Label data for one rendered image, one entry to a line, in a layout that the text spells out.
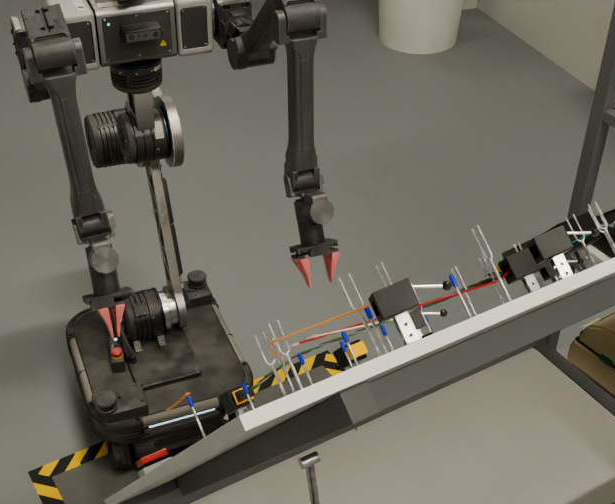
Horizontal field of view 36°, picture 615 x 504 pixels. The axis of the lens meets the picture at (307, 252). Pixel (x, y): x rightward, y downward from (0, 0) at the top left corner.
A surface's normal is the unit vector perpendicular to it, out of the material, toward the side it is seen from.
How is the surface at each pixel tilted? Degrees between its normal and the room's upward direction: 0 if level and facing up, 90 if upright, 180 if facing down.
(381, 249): 0
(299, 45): 86
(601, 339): 90
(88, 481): 0
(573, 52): 90
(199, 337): 0
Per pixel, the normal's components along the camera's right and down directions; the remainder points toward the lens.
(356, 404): 0.33, -0.33
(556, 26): -0.93, 0.21
